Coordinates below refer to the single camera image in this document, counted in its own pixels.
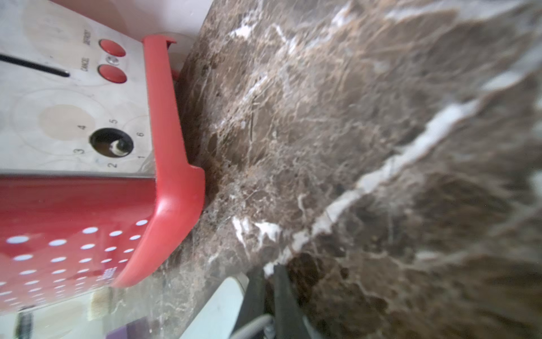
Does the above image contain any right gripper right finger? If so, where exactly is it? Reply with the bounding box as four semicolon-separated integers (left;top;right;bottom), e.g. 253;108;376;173
273;265;311;339

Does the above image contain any purple power strip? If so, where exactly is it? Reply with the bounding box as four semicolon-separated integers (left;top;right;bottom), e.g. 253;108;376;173
105;318;150;339

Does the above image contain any silver apple laptop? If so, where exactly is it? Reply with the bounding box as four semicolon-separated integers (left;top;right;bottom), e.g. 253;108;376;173
180;273;249;339

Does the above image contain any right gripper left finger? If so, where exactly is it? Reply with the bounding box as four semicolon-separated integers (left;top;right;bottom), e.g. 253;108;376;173
231;268;268;338

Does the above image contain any red polka dot toaster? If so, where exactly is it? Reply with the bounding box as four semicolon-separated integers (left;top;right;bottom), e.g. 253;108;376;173
1;1;205;314

